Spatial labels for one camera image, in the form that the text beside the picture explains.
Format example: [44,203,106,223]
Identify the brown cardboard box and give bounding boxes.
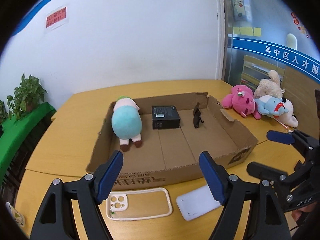
[86,91,259,192]

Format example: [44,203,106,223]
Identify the beige plush dog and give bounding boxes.
[254,70,285,99]

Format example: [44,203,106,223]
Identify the clear phone case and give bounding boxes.
[106,187,173,221]

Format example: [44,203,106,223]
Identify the light blue plush toy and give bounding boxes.
[255,95,289,118]

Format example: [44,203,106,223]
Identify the black sunglasses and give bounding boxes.
[193,102,204,128]

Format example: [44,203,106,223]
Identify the black product box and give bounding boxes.
[151,106,181,129]

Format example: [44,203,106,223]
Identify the green potted plant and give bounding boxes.
[0,100,8,124]
[7,74,47,120]

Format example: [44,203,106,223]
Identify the pink plush toy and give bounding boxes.
[221,85,261,120]

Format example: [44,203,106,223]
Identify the white red plush dog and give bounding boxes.
[274,98,298,128]

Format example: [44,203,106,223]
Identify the green covered shelf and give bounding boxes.
[1,102,56,183]

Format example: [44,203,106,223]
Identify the teal round plush toy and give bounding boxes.
[111,96,143,152]

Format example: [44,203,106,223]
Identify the red paper wall notice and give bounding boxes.
[46,7,67,28]

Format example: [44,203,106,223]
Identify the person's right hand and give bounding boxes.
[291,202,317,225]

